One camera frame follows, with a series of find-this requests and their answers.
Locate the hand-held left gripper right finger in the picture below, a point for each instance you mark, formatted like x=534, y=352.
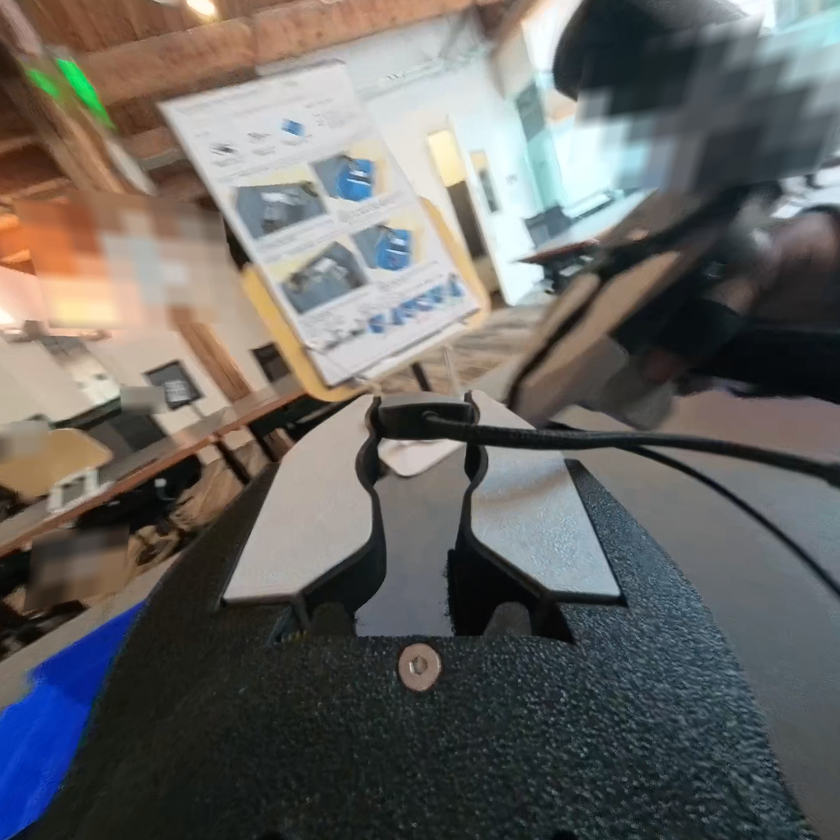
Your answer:
x=545, y=532

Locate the person's right hand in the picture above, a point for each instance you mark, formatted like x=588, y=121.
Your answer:
x=775, y=315

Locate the wooden board on stand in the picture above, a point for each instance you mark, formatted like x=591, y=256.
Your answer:
x=53, y=460

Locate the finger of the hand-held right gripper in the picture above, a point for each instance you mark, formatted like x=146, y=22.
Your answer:
x=591, y=335

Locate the green exit sign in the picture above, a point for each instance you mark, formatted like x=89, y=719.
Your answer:
x=79, y=85

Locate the printed paper sheet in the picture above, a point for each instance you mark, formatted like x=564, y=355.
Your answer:
x=315, y=197

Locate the grey slim usb hub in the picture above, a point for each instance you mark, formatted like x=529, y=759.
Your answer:
x=400, y=420

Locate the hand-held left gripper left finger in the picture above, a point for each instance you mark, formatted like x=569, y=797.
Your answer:
x=295, y=532

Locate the wooden office desk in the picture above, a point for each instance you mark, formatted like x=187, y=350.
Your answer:
x=578, y=243

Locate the blue plastic bin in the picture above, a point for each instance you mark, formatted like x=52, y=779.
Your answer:
x=53, y=735

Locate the dark office desk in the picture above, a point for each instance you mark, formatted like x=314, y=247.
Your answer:
x=171, y=453

